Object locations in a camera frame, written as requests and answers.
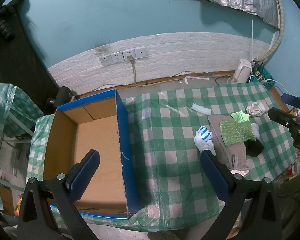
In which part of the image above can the black sponge cloth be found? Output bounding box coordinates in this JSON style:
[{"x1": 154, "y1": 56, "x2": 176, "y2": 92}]
[{"x1": 244, "y1": 139, "x2": 264, "y2": 157}]

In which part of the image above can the green glitter cloth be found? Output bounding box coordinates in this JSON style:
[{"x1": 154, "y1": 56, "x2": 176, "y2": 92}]
[{"x1": 219, "y1": 120, "x2": 256, "y2": 146}]

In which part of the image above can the grey towel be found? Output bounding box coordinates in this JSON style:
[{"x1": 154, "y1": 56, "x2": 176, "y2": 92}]
[{"x1": 208, "y1": 115, "x2": 250, "y2": 171}]

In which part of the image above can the white blue plastic bag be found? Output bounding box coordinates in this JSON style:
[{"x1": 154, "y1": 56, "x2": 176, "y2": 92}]
[{"x1": 194, "y1": 126, "x2": 216, "y2": 156}]

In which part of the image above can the crumpled white plastic bag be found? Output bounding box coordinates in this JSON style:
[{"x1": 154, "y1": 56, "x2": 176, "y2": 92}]
[{"x1": 246, "y1": 100, "x2": 269, "y2": 117}]

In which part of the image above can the white sock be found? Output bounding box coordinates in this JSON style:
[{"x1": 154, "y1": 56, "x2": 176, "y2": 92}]
[{"x1": 251, "y1": 123, "x2": 260, "y2": 140}]

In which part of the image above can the light green paper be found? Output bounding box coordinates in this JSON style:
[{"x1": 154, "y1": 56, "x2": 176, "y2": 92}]
[{"x1": 230, "y1": 111, "x2": 250, "y2": 123}]

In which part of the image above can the teal plastic basket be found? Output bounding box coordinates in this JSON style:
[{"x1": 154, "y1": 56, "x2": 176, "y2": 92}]
[{"x1": 248, "y1": 62, "x2": 275, "y2": 91}]

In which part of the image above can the white electric kettle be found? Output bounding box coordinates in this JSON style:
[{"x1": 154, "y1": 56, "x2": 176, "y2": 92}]
[{"x1": 232, "y1": 59, "x2": 252, "y2": 83}]

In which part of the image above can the white foam tube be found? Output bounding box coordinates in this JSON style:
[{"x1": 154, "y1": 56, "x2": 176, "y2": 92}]
[{"x1": 191, "y1": 103, "x2": 212, "y2": 115}]

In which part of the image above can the green checkered tablecloth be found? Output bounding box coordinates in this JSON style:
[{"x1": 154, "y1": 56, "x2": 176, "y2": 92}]
[{"x1": 27, "y1": 82, "x2": 298, "y2": 231}]

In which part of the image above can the blue cardboard box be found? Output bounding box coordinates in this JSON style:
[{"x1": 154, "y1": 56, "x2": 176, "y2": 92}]
[{"x1": 43, "y1": 89, "x2": 140, "y2": 220}]

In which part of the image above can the white plastic strip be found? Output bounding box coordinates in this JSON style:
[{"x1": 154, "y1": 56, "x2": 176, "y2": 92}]
[{"x1": 184, "y1": 76, "x2": 209, "y2": 85}]

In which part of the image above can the green checkered side cover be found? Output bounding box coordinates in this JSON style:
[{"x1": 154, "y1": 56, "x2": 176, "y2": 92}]
[{"x1": 0, "y1": 83, "x2": 44, "y2": 210}]

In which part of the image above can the white wall socket strip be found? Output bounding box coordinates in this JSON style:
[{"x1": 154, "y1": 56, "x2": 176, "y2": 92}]
[{"x1": 100, "y1": 47, "x2": 148, "y2": 66}]

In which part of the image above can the beige power cable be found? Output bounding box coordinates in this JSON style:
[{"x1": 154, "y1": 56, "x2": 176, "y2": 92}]
[{"x1": 127, "y1": 55, "x2": 147, "y2": 87}]

